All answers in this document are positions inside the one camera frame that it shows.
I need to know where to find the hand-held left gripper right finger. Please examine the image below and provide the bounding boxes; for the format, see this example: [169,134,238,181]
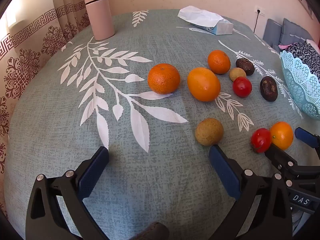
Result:
[209,145,293,240]

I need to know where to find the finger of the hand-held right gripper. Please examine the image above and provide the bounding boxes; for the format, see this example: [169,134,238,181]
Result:
[294,127,320,160]
[264,144,320,180]

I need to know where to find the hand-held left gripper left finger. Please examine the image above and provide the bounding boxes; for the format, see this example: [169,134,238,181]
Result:
[26,146,110,240]

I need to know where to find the small smooth orange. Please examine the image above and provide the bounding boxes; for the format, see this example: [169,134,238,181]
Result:
[269,121,294,150]

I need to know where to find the red cherry tomato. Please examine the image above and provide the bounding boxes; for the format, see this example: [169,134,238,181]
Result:
[250,128,272,154]
[232,77,252,98]

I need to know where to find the brown round fruit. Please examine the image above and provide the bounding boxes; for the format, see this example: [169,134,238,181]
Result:
[195,118,224,146]

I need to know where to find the light blue lattice basket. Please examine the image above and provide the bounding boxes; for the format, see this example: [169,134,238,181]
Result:
[280,50,320,120]

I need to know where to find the dark brown water chestnut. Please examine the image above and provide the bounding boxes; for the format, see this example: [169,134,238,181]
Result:
[260,76,278,102]
[235,58,255,76]

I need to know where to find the small beige round fruit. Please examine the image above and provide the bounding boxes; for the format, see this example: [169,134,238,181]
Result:
[229,67,247,82]

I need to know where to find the large smooth orange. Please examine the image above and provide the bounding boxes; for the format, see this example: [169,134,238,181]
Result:
[187,67,221,102]

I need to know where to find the small rough tangerine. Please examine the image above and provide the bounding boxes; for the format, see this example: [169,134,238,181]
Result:
[207,50,231,75]

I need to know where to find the large rough-skinned orange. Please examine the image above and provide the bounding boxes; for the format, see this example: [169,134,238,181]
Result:
[147,63,181,95]

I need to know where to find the leopard print cloth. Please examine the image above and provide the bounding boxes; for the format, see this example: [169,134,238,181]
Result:
[285,42,320,77]

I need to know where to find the beige patterned curtain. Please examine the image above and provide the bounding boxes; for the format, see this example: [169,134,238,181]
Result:
[0,0,100,220]

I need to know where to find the light blue tissue box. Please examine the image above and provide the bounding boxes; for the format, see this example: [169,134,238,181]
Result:
[189,17,234,36]

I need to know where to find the leaf-print grey-green tablecloth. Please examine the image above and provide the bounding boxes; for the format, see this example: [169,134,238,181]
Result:
[4,9,320,240]

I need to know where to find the pink thermos bottle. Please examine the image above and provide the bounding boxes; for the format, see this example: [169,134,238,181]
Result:
[83,0,115,41]

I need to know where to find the white tissue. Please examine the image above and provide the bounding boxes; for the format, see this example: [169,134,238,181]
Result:
[177,6,224,27]

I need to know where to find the black power cable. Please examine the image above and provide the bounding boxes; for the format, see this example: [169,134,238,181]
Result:
[253,11,261,34]

